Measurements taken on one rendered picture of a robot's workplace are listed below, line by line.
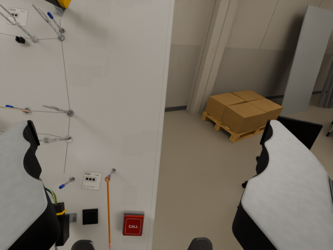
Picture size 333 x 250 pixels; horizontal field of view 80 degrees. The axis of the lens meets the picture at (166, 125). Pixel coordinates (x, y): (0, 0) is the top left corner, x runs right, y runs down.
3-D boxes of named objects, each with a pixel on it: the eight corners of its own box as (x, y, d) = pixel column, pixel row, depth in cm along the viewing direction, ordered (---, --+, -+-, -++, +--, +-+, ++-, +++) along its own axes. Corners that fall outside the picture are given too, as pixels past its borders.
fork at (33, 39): (37, 43, 55) (2, 12, 41) (30, 42, 55) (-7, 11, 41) (37, 36, 56) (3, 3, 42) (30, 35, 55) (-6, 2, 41)
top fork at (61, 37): (66, 37, 57) (42, 5, 43) (63, 42, 56) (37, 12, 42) (60, 33, 56) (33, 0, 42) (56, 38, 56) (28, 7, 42)
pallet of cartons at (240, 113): (244, 108, 404) (251, 89, 381) (279, 131, 344) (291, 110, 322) (197, 114, 350) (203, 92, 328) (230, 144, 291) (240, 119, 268)
